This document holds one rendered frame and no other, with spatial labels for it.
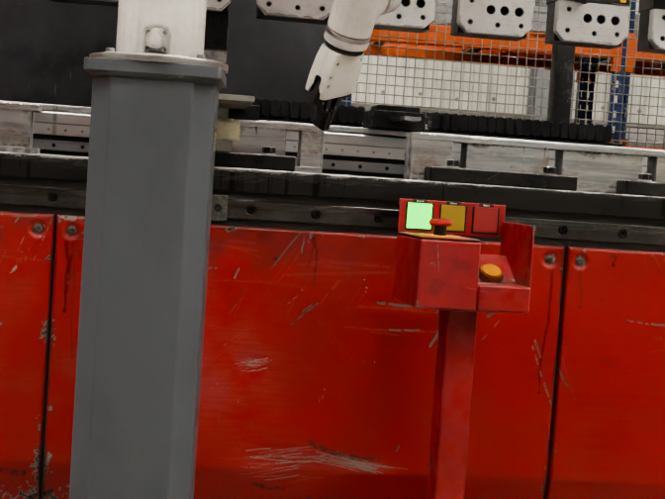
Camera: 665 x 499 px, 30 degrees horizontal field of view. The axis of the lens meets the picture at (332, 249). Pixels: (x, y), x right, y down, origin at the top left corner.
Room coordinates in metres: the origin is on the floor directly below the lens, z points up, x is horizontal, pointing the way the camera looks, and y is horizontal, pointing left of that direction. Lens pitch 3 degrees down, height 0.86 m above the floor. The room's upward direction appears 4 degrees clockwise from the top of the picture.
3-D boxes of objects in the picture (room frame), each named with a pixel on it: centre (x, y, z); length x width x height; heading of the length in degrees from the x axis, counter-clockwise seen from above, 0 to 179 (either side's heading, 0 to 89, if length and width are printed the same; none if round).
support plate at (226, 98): (2.30, 0.26, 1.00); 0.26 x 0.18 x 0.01; 8
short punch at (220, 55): (2.45, 0.28, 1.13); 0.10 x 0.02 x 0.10; 98
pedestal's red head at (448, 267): (2.16, -0.23, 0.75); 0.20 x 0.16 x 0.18; 102
